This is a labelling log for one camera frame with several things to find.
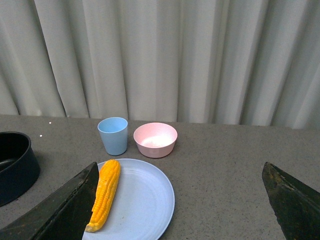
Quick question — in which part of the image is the yellow corn cob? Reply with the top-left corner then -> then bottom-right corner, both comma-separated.
85,159 -> 121,233

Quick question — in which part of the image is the grey white curtain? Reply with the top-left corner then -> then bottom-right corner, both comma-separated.
0,0 -> 320,129

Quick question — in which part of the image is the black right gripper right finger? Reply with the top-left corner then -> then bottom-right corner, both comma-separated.
262,162 -> 320,240

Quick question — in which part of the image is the light blue cup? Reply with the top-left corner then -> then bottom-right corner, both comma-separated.
97,117 -> 128,156

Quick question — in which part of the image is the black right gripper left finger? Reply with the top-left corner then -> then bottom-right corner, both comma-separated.
0,162 -> 99,240

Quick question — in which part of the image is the pink bowl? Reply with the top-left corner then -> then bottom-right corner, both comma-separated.
133,122 -> 178,159

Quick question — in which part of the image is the dark blue pot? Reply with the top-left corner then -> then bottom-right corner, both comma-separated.
0,131 -> 41,206

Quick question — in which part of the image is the light blue plate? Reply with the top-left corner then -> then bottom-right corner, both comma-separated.
82,158 -> 175,240

